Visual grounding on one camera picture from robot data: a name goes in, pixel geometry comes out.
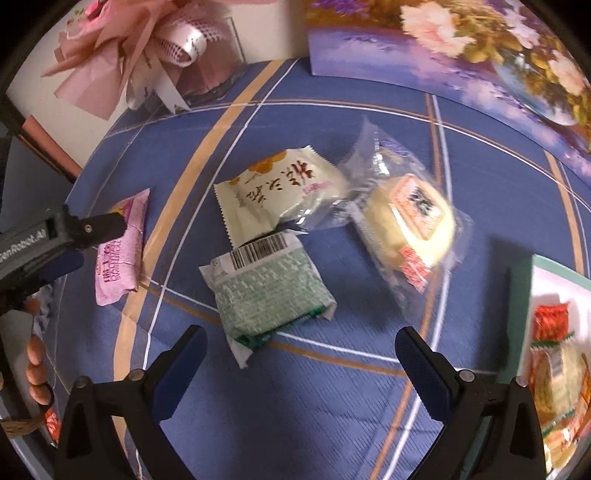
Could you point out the beige snack packet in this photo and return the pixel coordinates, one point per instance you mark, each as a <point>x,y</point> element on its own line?
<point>561,445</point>

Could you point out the grey-green snack packet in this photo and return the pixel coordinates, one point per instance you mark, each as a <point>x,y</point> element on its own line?
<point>272,290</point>

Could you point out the clear packet with pale pastry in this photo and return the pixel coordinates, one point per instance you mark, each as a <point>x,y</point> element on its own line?
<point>406,221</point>

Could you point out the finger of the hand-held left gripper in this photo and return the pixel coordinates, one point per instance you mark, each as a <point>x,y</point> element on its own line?
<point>92,228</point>
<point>60,267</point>

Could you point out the cream snack packet orange print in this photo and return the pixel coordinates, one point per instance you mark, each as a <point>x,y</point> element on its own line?
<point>277,194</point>

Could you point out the person's left hand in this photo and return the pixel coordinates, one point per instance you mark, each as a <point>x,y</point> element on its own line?
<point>36,364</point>

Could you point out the white and teal tray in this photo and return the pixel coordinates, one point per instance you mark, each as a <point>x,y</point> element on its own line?
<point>554,286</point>

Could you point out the floral painting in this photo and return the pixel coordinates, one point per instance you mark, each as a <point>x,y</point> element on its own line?
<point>415,60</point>

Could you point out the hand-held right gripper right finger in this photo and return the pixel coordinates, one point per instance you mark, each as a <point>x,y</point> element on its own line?
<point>425,369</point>

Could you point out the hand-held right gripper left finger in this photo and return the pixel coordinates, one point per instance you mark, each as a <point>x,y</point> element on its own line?
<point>180,369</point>

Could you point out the pinkish brown panel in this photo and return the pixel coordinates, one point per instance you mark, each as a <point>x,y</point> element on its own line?
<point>46,143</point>

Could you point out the glass vase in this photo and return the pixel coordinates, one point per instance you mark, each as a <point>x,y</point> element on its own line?
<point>212,85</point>

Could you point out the blue patterned tablecloth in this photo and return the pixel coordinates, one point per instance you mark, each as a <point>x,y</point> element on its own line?
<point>323,415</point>

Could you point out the red snack packet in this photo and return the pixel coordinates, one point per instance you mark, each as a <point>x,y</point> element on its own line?
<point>551,323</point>

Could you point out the pink snack packet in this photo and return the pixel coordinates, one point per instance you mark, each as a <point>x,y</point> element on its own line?
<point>120,267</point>

